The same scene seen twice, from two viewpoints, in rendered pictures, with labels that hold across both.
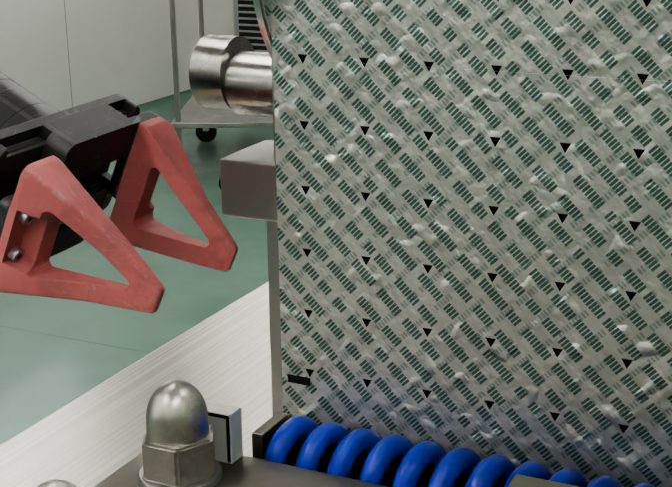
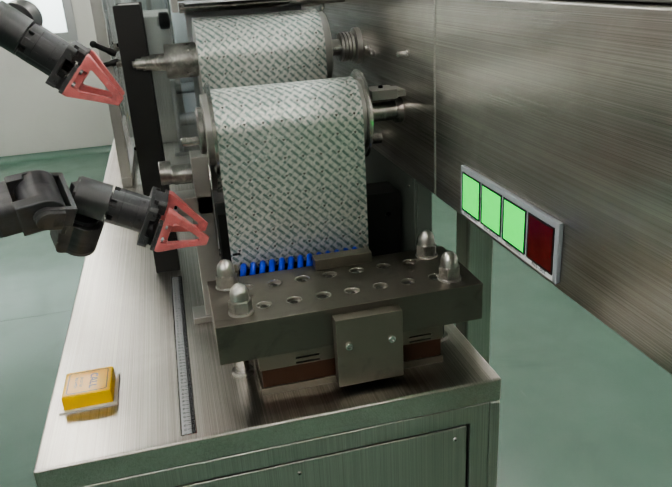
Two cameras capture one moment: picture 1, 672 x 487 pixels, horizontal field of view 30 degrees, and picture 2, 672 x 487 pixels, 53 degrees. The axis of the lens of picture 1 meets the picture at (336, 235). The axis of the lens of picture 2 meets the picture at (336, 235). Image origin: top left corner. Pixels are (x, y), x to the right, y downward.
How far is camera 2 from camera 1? 0.68 m
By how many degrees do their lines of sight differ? 37
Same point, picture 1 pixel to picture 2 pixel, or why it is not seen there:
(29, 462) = (88, 330)
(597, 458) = (321, 248)
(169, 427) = (228, 271)
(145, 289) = (204, 238)
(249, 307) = (93, 263)
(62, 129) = (160, 200)
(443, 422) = (280, 252)
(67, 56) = not seen: outside the picture
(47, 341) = not seen: outside the picture
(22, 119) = (144, 200)
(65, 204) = (180, 220)
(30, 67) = not seen: outside the picture
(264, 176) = (193, 201)
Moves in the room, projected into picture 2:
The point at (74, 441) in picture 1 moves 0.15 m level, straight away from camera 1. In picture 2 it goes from (94, 320) to (49, 301)
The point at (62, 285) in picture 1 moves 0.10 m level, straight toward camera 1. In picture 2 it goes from (178, 244) to (224, 257)
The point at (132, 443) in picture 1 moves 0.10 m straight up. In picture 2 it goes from (116, 313) to (107, 265)
